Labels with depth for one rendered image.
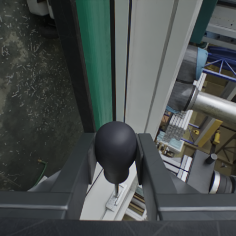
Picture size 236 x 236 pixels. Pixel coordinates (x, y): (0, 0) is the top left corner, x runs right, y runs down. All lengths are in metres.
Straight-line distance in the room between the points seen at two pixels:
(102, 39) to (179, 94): 0.76
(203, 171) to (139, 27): 0.35
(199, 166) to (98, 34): 0.37
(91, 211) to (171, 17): 0.29
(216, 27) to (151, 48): 0.81
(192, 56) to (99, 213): 0.76
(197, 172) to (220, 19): 0.79
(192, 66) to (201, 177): 0.56
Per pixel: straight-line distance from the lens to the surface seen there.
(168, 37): 0.21
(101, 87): 0.21
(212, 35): 1.02
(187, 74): 0.89
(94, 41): 0.17
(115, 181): 0.18
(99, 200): 0.32
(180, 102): 0.92
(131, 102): 0.28
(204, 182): 0.44
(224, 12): 1.04
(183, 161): 0.45
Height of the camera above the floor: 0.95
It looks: 17 degrees down
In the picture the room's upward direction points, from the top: 114 degrees clockwise
